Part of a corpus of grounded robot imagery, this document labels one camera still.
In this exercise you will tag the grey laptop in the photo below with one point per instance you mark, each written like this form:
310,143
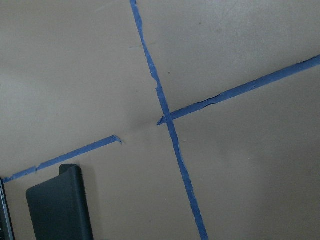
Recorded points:
6,229

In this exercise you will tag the black mouse pad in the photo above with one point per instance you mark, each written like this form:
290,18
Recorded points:
58,207

